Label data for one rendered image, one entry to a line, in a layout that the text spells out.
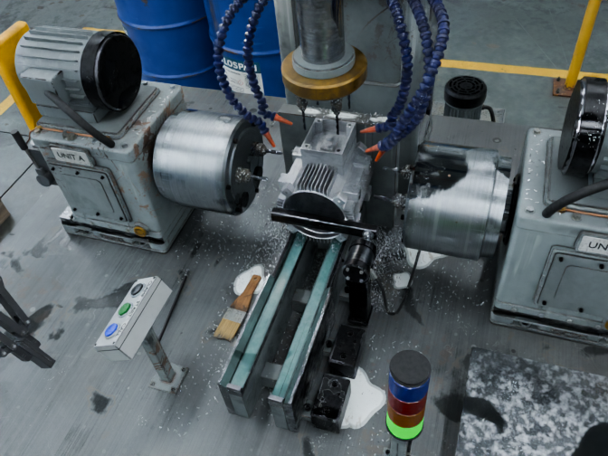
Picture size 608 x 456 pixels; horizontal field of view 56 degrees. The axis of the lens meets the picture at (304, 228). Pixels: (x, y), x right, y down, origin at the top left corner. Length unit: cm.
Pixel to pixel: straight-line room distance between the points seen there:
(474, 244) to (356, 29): 56
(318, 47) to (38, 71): 66
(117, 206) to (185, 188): 23
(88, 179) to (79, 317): 35
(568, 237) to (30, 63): 123
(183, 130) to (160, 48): 187
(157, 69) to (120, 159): 195
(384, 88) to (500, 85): 223
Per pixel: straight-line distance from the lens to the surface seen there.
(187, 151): 138
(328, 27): 115
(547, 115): 345
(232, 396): 123
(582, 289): 130
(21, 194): 339
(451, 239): 125
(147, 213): 154
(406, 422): 96
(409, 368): 86
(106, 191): 153
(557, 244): 122
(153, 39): 325
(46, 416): 146
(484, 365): 123
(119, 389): 143
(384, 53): 142
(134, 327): 116
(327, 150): 134
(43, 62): 149
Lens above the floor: 197
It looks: 47 degrees down
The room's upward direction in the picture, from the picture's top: 7 degrees counter-clockwise
